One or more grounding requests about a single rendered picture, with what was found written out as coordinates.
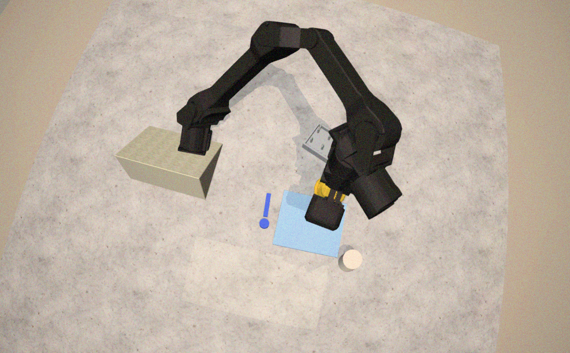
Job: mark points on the grey dish rack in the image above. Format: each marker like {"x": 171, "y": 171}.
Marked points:
{"x": 319, "y": 142}

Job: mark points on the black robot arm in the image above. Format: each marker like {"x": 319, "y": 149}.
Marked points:
{"x": 371, "y": 125}

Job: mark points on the light blue flat mat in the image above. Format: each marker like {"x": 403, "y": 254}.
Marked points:
{"x": 293, "y": 231}

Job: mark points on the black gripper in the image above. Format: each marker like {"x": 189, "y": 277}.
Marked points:
{"x": 327, "y": 212}

